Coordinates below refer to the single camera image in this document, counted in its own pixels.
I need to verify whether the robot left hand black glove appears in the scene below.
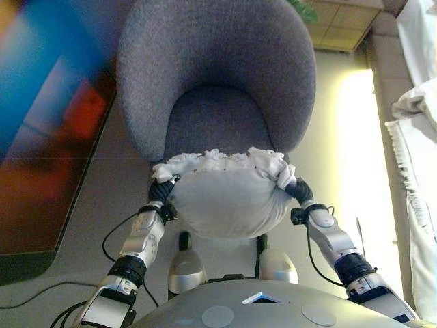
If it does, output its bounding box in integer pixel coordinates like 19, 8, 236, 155
148, 176, 181, 206

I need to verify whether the robot right hand black glove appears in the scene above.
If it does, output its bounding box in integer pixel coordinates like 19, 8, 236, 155
285, 177, 314, 208

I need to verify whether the white fringed cushion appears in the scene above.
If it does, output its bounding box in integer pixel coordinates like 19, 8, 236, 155
151, 146, 297, 240

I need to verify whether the silver robot right leg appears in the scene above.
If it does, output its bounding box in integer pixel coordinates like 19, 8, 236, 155
254, 234, 300, 285

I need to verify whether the silver robot leg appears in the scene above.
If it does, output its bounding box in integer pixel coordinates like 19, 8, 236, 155
254, 234, 300, 285
167, 231, 206, 301

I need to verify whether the silver robot left leg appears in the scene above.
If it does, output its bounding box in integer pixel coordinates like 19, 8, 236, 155
167, 231, 206, 301

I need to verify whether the silver robot torso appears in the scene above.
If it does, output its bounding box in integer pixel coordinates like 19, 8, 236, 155
131, 278, 427, 328

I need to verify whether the large glossy colourful screen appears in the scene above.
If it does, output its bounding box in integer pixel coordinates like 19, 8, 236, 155
0, 0, 119, 286

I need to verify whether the white duvet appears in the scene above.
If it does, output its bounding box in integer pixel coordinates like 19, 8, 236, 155
391, 85, 437, 135

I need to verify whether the grey fabric tub armchair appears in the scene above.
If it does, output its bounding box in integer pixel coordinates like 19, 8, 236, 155
115, 0, 317, 165

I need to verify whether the light wooden nightstand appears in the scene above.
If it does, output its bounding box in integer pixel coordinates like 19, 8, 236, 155
303, 0, 382, 53

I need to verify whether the green leafy plant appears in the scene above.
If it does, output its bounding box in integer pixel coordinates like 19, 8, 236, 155
286, 0, 318, 25

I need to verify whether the white bed mattress sheet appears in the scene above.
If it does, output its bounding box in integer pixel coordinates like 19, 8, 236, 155
395, 0, 437, 90

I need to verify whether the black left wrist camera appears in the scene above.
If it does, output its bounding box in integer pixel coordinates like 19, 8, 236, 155
162, 201, 179, 221

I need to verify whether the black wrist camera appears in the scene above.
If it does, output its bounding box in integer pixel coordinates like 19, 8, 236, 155
290, 206, 308, 226
162, 201, 179, 221

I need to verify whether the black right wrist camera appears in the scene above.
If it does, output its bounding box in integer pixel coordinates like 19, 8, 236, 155
290, 206, 308, 226

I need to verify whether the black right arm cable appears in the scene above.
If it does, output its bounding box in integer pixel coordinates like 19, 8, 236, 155
305, 225, 344, 288

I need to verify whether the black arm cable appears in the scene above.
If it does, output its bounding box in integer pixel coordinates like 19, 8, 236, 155
102, 213, 160, 308
305, 225, 344, 288

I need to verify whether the thin grey cable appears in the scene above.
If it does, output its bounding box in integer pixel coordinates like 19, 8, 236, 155
356, 217, 367, 256

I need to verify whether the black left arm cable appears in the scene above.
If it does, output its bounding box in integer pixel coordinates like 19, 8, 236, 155
102, 213, 160, 308

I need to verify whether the beige upholstered bed frame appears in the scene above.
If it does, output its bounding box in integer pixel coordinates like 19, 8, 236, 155
363, 0, 416, 308

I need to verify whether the black floor cable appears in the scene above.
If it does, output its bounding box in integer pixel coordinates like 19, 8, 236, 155
0, 282, 98, 310

